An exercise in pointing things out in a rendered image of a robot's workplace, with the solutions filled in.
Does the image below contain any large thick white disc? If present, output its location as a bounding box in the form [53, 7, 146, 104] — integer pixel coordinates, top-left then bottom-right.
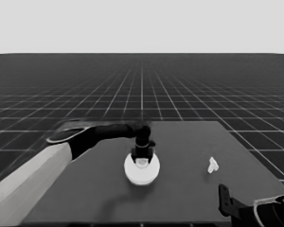
[123, 150, 161, 186]

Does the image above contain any small white T-shaped piece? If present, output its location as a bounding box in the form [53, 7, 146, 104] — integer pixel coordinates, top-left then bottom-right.
[207, 156, 220, 175]

